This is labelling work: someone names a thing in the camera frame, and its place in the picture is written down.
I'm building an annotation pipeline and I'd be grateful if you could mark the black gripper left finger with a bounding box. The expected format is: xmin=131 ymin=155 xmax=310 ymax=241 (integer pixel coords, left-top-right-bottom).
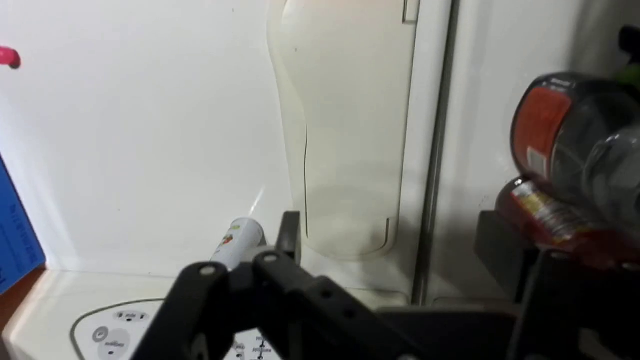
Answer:
xmin=129 ymin=210 xmax=424 ymax=360

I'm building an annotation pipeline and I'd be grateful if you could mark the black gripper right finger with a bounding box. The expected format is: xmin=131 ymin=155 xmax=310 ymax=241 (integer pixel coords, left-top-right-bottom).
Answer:
xmin=475 ymin=210 xmax=640 ymax=360

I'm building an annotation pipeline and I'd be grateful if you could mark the washing machine control panel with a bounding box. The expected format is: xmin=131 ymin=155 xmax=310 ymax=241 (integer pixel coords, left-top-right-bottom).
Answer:
xmin=68 ymin=295 xmax=276 ymax=360

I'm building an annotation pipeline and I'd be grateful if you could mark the red bottle with printed label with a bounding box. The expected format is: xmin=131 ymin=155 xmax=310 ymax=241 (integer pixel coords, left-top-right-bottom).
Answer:
xmin=495 ymin=174 xmax=640 ymax=270

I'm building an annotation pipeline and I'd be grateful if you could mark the dark bottle with red label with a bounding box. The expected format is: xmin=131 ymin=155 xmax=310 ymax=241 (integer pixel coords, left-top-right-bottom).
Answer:
xmin=507 ymin=70 xmax=640 ymax=224

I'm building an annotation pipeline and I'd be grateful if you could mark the blue cloth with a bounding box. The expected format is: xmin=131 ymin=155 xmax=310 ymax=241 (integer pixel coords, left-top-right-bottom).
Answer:
xmin=0 ymin=153 xmax=47 ymax=298

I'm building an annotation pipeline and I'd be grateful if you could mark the pink object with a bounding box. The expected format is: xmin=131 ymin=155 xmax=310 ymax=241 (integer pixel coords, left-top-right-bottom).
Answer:
xmin=0 ymin=44 xmax=24 ymax=72

